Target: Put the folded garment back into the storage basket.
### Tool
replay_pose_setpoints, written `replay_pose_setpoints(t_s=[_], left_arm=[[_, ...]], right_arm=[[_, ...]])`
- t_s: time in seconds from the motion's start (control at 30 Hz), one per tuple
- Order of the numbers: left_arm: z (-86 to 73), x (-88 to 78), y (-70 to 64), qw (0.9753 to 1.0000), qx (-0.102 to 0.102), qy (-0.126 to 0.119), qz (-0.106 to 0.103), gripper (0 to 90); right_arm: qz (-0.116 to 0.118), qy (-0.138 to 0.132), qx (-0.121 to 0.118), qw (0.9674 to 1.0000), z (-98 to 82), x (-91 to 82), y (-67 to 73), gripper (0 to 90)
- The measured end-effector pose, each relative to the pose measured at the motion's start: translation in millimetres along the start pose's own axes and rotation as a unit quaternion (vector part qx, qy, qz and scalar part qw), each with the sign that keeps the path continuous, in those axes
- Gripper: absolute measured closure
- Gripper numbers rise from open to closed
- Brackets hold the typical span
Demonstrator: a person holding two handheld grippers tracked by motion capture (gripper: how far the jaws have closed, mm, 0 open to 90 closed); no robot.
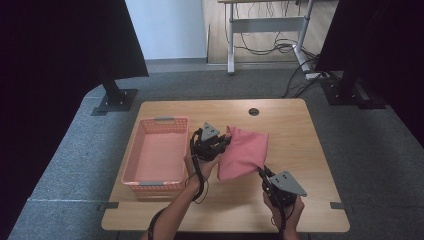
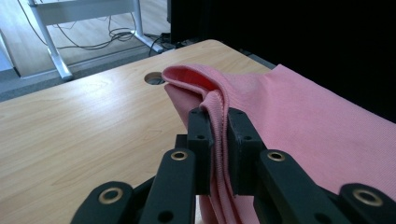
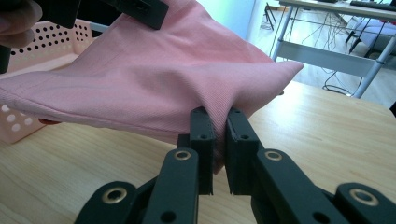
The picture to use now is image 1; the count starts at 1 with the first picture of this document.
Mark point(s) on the grey metal desk frame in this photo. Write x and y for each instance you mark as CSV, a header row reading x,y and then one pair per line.
x,y
266,25

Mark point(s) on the pink plastic basket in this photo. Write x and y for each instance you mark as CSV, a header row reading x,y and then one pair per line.
x,y
156,156

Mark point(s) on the person's left hand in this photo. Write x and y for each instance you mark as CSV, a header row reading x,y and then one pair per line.
x,y
200,170

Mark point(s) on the grey table bracket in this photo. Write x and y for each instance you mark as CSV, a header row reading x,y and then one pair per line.
x,y
338,205

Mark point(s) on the dark round table grommet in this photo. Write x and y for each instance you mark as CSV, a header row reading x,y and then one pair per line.
x,y
253,111

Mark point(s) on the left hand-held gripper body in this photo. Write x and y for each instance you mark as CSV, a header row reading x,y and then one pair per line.
x,y
208,146

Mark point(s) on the black stand base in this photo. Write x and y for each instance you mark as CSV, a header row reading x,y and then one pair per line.
x,y
116,100
346,93

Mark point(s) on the black curtain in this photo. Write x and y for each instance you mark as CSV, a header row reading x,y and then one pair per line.
x,y
50,83
383,43

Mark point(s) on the pink cloth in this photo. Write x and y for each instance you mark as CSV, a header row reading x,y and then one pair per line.
x,y
243,153

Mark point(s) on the white power strip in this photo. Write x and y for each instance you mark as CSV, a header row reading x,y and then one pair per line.
x,y
315,75

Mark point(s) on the person's right hand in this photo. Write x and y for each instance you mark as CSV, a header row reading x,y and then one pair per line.
x,y
293,213

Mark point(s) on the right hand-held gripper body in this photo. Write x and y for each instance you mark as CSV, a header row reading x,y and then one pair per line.
x,y
286,186

